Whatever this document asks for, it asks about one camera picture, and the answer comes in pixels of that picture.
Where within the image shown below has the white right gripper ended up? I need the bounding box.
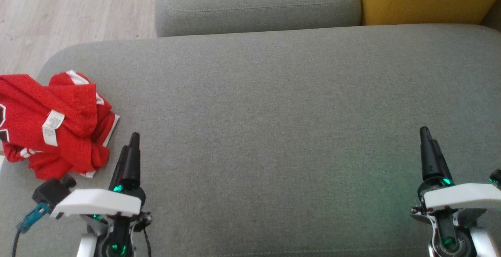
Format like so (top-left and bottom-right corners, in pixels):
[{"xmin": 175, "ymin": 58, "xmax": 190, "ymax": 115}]
[{"xmin": 411, "ymin": 127, "xmax": 501, "ymax": 257}]

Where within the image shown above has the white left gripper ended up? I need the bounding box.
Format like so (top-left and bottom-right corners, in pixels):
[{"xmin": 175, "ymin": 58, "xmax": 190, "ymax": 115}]
[{"xmin": 51, "ymin": 132, "xmax": 151, "ymax": 257}]

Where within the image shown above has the red white basketball jersey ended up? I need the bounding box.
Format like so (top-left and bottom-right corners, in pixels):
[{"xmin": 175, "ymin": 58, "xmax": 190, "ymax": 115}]
[{"xmin": 0, "ymin": 74, "xmax": 111, "ymax": 181}]

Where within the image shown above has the grey sofa back cushion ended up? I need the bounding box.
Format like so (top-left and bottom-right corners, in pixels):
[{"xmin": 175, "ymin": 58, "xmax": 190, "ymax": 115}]
[
  {"xmin": 155, "ymin": 0, "xmax": 362, "ymax": 38},
  {"xmin": 481, "ymin": 4, "xmax": 501, "ymax": 31}
]

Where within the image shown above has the grey sofa seat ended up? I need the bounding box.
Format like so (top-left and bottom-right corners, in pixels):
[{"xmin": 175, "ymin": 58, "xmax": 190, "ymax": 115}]
[{"xmin": 0, "ymin": 24, "xmax": 501, "ymax": 257}]

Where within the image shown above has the black cable with teal plug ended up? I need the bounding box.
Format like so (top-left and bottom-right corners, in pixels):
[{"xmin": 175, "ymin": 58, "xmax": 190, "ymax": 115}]
[{"xmin": 12, "ymin": 202, "xmax": 52, "ymax": 257}]

